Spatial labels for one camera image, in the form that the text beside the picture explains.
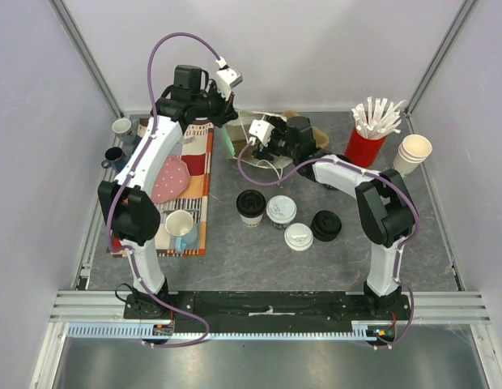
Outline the light blue ceramic mug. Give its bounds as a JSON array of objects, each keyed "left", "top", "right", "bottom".
[{"left": 164, "top": 210, "right": 198, "bottom": 253}]

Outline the grey ceramic mug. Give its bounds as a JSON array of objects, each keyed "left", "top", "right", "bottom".
[{"left": 112, "top": 118, "right": 138, "bottom": 146}]

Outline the aluminium frame post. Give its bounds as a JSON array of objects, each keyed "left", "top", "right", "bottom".
[
  {"left": 49, "top": 0, "right": 125, "bottom": 118},
  {"left": 405, "top": 0, "right": 478, "bottom": 119}
]

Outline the black plastic lid stack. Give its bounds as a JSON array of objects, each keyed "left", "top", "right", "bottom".
[{"left": 310, "top": 210, "right": 342, "bottom": 242}]

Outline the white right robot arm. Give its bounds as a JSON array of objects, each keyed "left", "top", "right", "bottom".
[{"left": 249, "top": 114, "right": 419, "bottom": 319}]

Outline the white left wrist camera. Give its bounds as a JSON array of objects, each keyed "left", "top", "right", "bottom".
[{"left": 215, "top": 57, "right": 243, "bottom": 100}]

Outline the white wrapped straws bundle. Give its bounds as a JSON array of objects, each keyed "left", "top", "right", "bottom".
[{"left": 351, "top": 96, "right": 406, "bottom": 140}]

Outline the red ribbed paper cup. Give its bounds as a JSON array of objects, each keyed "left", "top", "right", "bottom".
[{"left": 344, "top": 126, "right": 386, "bottom": 168}]

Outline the white plastic cup lid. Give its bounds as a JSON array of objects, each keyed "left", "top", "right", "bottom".
[{"left": 266, "top": 195, "right": 297, "bottom": 224}]

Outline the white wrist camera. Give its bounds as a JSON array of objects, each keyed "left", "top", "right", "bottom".
[
  {"left": 215, "top": 57, "right": 243, "bottom": 100},
  {"left": 248, "top": 119, "right": 274, "bottom": 147}
]

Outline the black paper cup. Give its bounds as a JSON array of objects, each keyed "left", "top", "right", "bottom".
[{"left": 269, "top": 216, "right": 293, "bottom": 230}]

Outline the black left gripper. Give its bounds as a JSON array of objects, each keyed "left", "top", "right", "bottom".
[{"left": 191, "top": 82, "right": 236, "bottom": 129}]

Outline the white lid stack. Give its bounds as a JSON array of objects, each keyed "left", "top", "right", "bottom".
[{"left": 284, "top": 223, "right": 313, "bottom": 251}]

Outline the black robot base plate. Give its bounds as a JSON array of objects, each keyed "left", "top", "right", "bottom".
[{"left": 123, "top": 289, "right": 412, "bottom": 336}]

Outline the white paper cup stack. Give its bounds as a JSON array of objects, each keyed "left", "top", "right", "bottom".
[{"left": 393, "top": 134, "right": 432, "bottom": 177}]

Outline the green patterned paper bag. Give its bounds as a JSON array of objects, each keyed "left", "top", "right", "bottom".
[{"left": 222, "top": 109, "right": 292, "bottom": 179}]

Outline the black plastic cup lid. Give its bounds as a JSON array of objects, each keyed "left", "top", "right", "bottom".
[{"left": 236, "top": 190, "right": 266, "bottom": 218}]

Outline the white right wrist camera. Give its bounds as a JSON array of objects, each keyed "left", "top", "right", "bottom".
[{"left": 248, "top": 119, "right": 274, "bottom": 147}]

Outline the dark blue ceramic mug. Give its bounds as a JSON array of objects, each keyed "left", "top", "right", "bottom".
[{"left": 101, "top": 147, "right": 129, "bottom": 173}]

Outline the brown pulp carrier stack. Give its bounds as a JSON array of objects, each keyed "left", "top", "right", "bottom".
[{"left": 281, "top": 110, "right": 330, "bottom": 149}]

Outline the aluminium frame post right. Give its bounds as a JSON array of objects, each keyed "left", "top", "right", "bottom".
[{"left": 405, "top": 0, "right": 478, "bottom": 119}]

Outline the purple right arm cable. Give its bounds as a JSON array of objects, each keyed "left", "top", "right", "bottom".
[{"left": 237, "top": 139, "right": 421, "bottom": 350}]

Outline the pink dotted plate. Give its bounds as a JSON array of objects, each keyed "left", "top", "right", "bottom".
[{"left": 151, "top": 156, "right": 190, "bottom": 204}]

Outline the white slotted cable duct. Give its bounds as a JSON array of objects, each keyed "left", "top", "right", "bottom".
[{"left": 67, "top": 322, "right": 394, "bottom": 341}]

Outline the aluminium frame post left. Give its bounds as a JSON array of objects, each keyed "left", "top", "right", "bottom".
[{"left": 49, "top": 0, "right": 125, "bottom": 118}]

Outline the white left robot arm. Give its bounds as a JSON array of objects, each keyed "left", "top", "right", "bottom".
[{"left": 98, "top": 65, "right": 242, "bottom": 318}]

